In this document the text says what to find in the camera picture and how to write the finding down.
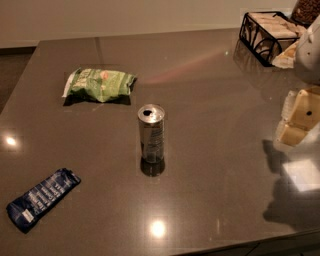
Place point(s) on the white packets in basket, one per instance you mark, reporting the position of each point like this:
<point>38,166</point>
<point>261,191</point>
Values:
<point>286,58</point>

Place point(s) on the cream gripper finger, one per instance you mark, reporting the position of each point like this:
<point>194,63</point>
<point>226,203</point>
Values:
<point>289,135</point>

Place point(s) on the jar of brown snacks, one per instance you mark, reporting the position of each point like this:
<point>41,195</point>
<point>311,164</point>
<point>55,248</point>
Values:
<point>306,11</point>

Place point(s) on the green jalapeno chip bag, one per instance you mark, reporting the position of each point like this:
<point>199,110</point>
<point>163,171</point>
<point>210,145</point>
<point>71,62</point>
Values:
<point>98,84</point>

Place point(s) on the black wire basket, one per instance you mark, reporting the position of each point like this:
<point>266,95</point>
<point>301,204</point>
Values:
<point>267,34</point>

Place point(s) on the dark blue snack packet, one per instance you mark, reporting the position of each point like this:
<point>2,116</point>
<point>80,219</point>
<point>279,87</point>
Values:
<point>26,210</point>

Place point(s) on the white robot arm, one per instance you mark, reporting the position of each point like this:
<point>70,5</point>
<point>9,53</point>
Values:
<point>306,64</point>

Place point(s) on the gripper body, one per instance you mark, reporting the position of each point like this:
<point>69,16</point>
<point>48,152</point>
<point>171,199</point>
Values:
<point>309,55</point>

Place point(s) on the silver redbull can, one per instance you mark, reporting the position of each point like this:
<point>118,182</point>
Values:
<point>152,132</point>

